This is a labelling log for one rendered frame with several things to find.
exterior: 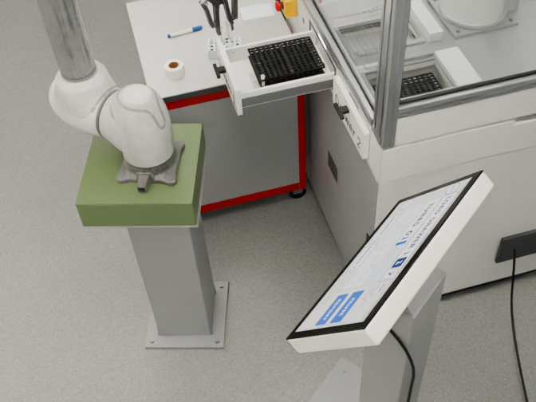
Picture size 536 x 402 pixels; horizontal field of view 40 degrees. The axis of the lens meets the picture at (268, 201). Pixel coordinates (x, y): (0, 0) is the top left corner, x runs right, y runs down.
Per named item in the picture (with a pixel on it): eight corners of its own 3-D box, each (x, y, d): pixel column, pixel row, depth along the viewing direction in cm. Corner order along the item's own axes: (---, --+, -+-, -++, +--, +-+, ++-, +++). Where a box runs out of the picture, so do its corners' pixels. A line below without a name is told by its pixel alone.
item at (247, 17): (242, 23, 287) (242, 20, 285) (238, 10, 292) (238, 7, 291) (274, 18, 288) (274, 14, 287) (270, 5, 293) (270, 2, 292)
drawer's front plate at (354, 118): (362, 160, 227) (364, 134, 219) (333, 100, 246) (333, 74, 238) (368, 159, 228) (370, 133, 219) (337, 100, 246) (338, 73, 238)
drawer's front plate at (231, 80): (238, 116, 243) (234, 91, 235) (218, 63, 262) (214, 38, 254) (242, 115, 244) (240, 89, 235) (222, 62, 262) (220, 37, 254)
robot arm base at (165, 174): (112, 193, 217) (108, 180, 213) (128, 141, 232) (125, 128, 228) (173, 196, 216) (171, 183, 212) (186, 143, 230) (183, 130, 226)
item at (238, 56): (241, 108, 243) (240, 94, 239) (223, 61, 260) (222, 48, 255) (356, 83, 249) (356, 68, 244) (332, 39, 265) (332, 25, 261)
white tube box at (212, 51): (209, 60, 273) (207, 51, 270) (208, 45, 278) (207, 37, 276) (242, 57, 273) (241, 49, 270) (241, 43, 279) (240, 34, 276)
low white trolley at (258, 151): (179, 234, 317) (150, 100, 260) (155, 138, 357) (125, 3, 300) (309, 202, 325) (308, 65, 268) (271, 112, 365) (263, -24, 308)
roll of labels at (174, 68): (180, 65, 272) (179, 57, 269) (187, 76, 267) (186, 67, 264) (163, 71, 270) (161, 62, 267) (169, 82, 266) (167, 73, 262)
